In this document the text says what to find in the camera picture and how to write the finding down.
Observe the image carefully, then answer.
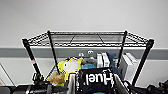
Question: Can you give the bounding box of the black wire shelf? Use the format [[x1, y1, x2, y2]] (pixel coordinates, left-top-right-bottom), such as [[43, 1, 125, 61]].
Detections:
[[21, 29, 156, 94]]

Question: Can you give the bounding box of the small grey plush toy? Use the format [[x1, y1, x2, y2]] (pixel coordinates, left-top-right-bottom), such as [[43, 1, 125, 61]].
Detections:
[[79, 50, 99, 66]]

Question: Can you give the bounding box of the yellow plush toy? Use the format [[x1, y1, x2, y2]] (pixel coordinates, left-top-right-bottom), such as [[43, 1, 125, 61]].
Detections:
[[56, 56, 85, 83]]

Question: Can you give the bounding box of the tan plush toy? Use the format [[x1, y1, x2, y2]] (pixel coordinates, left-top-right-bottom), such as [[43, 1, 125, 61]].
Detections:
[[46, 71, 66, 85]]

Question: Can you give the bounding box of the light blue plush toy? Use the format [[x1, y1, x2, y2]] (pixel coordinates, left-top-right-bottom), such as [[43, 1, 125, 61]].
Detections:
[[80, 62, 98, 71]]

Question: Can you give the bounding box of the black Huel bag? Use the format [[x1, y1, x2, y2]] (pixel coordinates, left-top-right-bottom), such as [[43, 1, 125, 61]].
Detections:
[[75, 67, 118, 94]]

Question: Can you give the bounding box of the wide white box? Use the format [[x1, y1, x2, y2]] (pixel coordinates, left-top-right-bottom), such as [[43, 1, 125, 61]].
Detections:
[[118, 52, 140, 85]]

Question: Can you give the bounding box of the tall white box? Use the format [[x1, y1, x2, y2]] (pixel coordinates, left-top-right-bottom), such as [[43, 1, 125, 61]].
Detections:
[[102, 52, 111, 69], [96, 52, 105, 70]]

